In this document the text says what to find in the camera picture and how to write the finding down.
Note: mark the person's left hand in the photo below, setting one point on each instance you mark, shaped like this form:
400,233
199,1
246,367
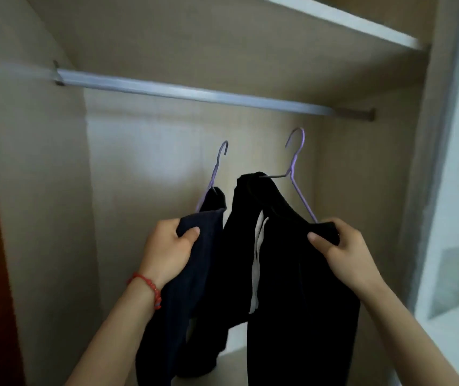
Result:
165,253

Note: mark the person's right hand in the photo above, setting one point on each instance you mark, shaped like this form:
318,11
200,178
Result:
348,253

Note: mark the person's right thumb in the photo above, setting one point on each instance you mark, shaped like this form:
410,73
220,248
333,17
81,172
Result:
322,241

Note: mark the person's left thumb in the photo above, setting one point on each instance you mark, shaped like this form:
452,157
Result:
190,236

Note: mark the navy blue garment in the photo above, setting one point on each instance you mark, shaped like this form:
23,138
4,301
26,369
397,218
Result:
189,293

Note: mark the person's right forearm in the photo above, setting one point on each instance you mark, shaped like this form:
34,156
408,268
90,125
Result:
416,337

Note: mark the person's left forearm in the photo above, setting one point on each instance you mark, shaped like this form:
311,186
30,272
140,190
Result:
110,337

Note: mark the white sliding wardrobe door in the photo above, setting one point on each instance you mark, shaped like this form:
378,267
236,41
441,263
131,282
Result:
454,217

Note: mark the silver closet rod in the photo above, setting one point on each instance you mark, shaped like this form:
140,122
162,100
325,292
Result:
213,93

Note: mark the beige wardrobe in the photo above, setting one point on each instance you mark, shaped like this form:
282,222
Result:
52,176

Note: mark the white wardrobe shelf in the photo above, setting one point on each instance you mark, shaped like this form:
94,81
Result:
342,18

